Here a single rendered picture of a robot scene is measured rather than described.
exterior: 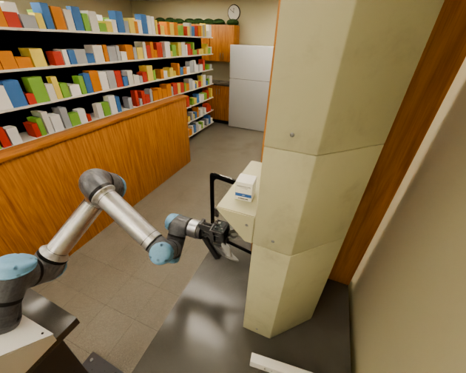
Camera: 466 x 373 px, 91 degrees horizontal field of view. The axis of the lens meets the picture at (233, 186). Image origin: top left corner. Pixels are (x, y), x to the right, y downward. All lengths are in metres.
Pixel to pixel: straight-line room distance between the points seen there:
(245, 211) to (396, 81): 0.43
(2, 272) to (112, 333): 1.28
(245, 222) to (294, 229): 0.13
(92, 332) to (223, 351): 1.45
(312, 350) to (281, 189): 0.71
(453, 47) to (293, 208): 0.57
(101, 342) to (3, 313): 1.18
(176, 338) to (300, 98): 0.93
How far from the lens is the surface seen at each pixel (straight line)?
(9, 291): 1.13
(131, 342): 2.17
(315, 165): 0.50
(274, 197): 0.55
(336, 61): 0.45
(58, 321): 1.25
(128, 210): 0.90
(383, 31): 0.51
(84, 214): 1.12
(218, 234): 0.89
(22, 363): 1.17
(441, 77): 0.87
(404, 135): 0.89
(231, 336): 1.05
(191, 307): 1.11
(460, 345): 0.65
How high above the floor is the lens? 1.90
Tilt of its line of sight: 33 degrees down
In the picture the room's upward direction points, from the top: 2 degrees clockwise
